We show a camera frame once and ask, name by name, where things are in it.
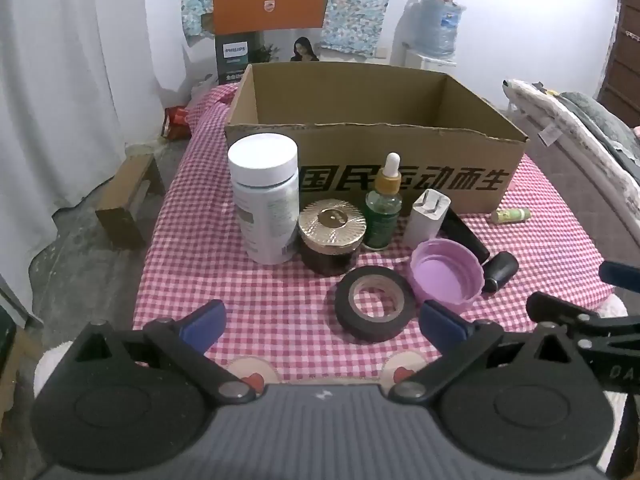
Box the white charger plug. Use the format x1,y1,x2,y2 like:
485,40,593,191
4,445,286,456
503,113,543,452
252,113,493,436
404,189,452,250

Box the white supplement bottle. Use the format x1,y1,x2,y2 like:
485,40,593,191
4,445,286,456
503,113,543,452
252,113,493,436
227,134,300,266

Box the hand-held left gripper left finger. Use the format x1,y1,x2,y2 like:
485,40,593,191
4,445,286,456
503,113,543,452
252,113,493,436
75,300,256,403

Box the dark jar with gold lid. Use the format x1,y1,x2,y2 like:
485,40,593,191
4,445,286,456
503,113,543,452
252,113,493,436
298,199,367,277

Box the red snack bag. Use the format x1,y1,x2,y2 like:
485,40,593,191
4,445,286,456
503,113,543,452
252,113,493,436
161,106,193,141

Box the purple plastic lid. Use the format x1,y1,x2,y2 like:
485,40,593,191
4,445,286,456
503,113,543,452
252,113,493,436
407,239,486,312

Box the floral wall cloth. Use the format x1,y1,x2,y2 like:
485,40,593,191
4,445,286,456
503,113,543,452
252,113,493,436
180,0,411,56

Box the green lip balm stick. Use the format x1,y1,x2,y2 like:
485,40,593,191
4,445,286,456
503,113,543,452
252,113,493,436
491,208,532,224

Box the small black bottle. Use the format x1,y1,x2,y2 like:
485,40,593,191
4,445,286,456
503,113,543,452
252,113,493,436
482,251,518,293

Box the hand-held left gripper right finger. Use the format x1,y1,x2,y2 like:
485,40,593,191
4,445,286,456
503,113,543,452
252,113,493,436
387,300,573,406

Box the grey sofa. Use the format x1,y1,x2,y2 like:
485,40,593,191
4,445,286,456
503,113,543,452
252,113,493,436
520,110,640,241

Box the black tube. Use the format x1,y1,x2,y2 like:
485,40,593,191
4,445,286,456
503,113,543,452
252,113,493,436
440,207,492,265

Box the white curtain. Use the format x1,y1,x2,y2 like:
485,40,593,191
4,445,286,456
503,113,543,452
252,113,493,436
0,0,166,326

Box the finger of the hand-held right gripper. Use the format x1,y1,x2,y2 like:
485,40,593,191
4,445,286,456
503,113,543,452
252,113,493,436
526,291,601,331
599,260,640,288

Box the printed box with orange flap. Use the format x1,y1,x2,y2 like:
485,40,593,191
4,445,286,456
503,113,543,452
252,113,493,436
200,0,332,86

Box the white fleece cushion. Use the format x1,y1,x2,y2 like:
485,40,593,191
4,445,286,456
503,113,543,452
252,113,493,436
504,79,640,226

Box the wooden stool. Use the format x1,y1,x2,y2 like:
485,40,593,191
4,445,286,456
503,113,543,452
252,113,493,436
95,152,166,251

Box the black tape roll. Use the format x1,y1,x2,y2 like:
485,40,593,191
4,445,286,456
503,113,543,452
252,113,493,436
335,266,417,343

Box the brown wooden door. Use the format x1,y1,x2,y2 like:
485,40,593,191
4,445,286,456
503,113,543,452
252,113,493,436
597,0,640,128

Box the large brown cardboard box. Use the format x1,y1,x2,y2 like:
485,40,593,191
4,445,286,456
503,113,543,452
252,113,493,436
224,62,530,216

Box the grey cushion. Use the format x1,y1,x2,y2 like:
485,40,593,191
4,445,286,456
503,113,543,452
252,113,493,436
557,91,640,171

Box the green dropper bottle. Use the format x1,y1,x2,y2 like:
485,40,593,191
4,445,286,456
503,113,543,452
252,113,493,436
363,152,403,251

